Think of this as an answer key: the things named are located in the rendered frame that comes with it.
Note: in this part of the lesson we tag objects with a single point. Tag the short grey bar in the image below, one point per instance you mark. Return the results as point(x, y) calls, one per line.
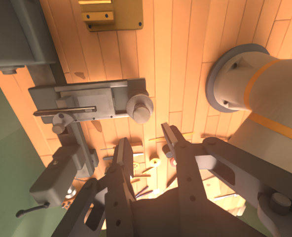
point(108, 158)

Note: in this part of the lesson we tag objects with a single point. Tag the grey lathe tailstock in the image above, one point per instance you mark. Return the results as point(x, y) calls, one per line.
point(57, 172)

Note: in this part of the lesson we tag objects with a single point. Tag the dark parting-tool holder bar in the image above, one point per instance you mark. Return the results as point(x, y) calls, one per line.
point(62, 111)

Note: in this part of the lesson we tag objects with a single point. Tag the grey feed knob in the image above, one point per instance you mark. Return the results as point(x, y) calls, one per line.
point(141, 114)

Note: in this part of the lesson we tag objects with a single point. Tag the grey dial collar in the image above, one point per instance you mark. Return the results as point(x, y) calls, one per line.
point(131, 102)

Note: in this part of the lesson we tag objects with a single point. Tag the silver round foot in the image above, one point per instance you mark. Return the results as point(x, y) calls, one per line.
point(71, 193)

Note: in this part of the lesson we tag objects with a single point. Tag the grey lathe slide rest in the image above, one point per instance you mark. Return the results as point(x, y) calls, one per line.
point(96, 98)

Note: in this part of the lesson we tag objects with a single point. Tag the grey clamp lever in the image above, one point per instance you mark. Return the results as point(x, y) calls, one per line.
point(62, 119)

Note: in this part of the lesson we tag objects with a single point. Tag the grey lathe body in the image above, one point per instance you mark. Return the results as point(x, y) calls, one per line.
point(15, 32)

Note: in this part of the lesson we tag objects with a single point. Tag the dark tailstock lever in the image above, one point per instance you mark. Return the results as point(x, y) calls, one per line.
point(32, 210)

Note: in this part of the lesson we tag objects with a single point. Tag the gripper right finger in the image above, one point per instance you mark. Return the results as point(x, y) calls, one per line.
point(170, 135)

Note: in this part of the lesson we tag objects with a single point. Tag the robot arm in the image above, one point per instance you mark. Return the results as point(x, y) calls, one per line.
point(274, 84)

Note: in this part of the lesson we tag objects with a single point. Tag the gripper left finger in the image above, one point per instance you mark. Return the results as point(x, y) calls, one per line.
point(123, 158)

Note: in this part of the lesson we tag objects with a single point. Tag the silver rod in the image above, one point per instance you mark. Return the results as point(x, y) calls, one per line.
point(225, 196)

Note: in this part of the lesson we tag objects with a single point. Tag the grey round base plate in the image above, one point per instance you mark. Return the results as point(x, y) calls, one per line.
point(211, 91)

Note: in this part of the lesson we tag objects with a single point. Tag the yellow tool holder rack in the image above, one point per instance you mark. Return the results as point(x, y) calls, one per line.
point(126, 17)

